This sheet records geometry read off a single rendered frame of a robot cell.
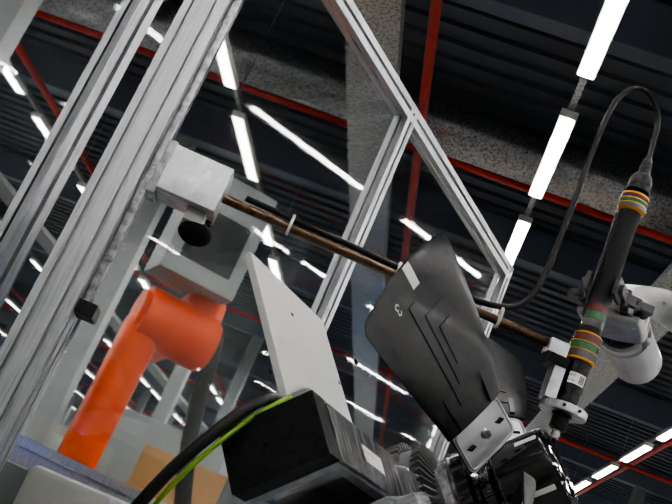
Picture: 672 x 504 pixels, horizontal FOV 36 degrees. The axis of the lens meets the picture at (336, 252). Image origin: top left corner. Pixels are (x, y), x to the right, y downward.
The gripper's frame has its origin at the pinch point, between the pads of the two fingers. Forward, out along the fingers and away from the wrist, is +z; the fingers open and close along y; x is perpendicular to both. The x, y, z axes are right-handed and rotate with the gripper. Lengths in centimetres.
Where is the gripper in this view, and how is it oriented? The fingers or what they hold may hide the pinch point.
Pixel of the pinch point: (604, 287)
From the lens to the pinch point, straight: 160.5
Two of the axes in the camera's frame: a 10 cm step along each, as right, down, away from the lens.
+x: 3.8, -8.7, 3.0
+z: -4.0, -4.5, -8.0
